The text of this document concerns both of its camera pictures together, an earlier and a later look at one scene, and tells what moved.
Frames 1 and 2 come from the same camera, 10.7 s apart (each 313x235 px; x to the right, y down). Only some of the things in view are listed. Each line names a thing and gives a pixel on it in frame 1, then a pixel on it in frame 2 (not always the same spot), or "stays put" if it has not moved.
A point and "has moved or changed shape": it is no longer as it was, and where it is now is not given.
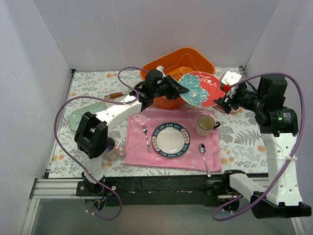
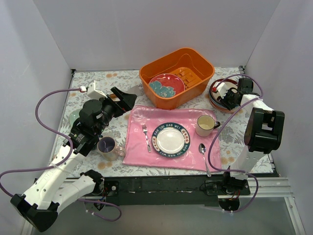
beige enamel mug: x=205 y=125 stays put
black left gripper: x=168 y=87 -> x=120 y=103
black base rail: x=179 y=190 stays put
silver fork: x=145 y=129 stays put
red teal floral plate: x=204 y=88 has moved or changed shape
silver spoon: x=202 y=149 stays put
